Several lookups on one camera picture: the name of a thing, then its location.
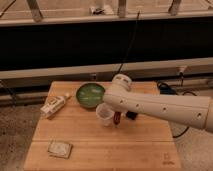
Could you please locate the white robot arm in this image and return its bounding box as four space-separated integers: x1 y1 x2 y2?
103 74 213 133

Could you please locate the green ceramic bowl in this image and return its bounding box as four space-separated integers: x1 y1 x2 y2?
76 83 105 109

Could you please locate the white ceramic cup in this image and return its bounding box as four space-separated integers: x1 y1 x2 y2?
96 103 114 126

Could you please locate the black smartphone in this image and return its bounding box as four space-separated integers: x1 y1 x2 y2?
126 111 138 120

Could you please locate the white tube with label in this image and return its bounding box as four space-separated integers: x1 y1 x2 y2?
40 93 70 118

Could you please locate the blue power adapter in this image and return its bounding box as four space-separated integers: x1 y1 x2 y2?
160 87 177 95

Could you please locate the small dark object on ledge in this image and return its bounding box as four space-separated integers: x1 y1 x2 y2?
90 6 105 15

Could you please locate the black hanging cable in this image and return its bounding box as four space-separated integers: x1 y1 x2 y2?
111 10 141 80

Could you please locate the black floor cable bundle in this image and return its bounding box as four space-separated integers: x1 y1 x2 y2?
156 71 200 139

